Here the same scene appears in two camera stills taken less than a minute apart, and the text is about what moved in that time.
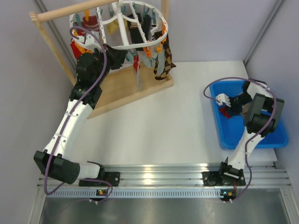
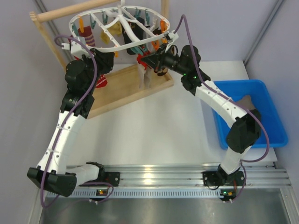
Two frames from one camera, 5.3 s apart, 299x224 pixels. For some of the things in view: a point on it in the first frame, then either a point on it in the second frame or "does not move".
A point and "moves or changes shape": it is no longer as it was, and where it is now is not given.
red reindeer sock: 137,68 to 144,70
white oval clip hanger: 126,45 moves or changes shape
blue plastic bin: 231,130 does not move
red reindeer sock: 223,110 moves or changes shape
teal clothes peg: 129,57 to 140,50
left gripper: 117,56 to 105,59
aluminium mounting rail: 250,180 does not move
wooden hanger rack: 121,85 does not move
